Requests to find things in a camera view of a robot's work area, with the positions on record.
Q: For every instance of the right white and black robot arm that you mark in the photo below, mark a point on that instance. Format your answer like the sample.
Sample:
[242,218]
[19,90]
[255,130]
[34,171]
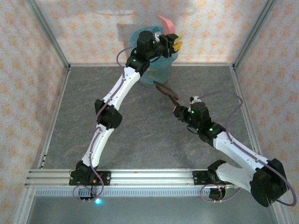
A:
[236,149]

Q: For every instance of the aluminium table edge rail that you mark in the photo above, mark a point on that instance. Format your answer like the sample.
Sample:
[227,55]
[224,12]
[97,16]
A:
[54,116]
[198,64]
[247,121]

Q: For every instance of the pink plastic dustpan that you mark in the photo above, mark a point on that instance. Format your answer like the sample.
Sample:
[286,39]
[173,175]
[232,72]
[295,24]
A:
[168,24]

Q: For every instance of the wide aluminium mounting rail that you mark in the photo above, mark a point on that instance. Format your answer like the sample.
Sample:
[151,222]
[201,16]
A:
[151,177]

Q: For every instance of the aluminium frame post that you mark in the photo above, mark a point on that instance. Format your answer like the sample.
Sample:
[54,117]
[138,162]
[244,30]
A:
[46,32]
[254,32]

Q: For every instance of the blue plastic bin liner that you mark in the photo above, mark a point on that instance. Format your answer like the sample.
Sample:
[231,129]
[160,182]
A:
[133,39]

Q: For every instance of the green status light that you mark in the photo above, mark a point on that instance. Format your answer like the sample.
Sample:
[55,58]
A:
[98,200]

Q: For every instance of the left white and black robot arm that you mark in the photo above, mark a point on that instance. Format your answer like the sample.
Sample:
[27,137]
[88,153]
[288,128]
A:
[126,85]

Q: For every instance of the light blue mesh bin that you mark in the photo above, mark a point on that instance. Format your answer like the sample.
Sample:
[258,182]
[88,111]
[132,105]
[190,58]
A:
[156,74]

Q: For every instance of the orange power connector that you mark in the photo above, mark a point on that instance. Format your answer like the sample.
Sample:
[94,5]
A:
[97,179]

